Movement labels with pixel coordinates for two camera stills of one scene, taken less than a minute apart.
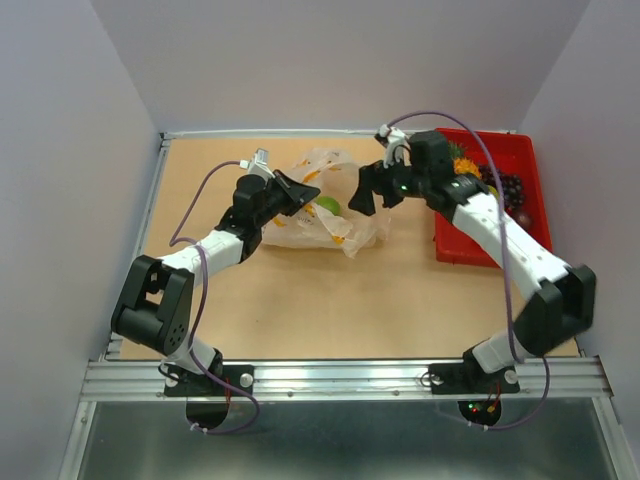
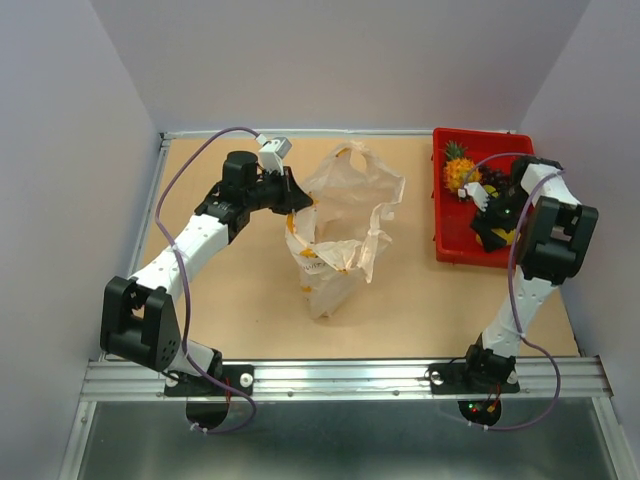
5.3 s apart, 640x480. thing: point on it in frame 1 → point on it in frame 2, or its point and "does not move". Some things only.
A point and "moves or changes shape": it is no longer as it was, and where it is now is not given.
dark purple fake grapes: [510, 187] does not move
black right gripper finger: [362, 200] → [489, 239]
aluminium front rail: [569, 376] does not move
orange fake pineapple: [462, 165] does not move
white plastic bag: [327, 221] moves or changes shape
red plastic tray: [514, 153] does not move
